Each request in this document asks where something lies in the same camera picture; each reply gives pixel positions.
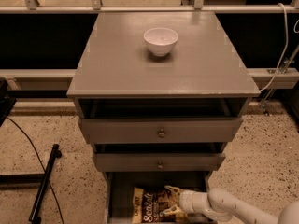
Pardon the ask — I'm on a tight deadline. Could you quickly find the bottom grey drawer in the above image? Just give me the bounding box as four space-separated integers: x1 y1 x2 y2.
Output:
103 171 209 224

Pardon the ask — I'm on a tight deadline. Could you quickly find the grey drawer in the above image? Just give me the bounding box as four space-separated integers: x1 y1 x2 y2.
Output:
103 171 209 224
79 118 243 144
93 153 225 172

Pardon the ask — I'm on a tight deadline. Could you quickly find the brown chip bag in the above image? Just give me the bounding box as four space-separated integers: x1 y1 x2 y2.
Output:
132 187 187 224

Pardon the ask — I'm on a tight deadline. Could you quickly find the top grey drawer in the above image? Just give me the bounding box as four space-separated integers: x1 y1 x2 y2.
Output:
79 118 243 144

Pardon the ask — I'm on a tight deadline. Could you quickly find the black equipment at left edge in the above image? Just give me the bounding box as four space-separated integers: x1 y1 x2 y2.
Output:
0 80 16 127

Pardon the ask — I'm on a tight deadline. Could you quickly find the white ceramic bowl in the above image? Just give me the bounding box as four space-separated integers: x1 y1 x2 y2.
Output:
143 27 178 57

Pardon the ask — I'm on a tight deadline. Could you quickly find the grey wooden drawer cabinet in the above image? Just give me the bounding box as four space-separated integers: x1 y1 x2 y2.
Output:
66 11 262 224

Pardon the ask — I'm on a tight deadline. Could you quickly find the black floor cable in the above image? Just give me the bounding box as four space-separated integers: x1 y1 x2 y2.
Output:
6 117 65 224

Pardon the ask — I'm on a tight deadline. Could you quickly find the middle grey drawer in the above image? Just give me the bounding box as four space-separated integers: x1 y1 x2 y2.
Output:
93 153 225 172

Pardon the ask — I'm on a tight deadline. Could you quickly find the white hanging cable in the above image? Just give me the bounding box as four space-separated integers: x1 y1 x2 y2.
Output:
259 2 290 92

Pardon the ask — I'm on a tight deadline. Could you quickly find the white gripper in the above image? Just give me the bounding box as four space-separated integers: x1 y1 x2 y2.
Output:
162 185 211 216

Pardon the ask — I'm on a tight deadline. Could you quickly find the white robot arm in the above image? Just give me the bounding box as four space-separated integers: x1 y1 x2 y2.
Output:
163 186 299 224

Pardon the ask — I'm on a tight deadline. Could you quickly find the metal railing frame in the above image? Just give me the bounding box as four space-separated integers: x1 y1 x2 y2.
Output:
0 0 299 91

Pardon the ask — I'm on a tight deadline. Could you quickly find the black floor stand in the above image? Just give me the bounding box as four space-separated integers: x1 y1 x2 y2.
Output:
0 144 62 224

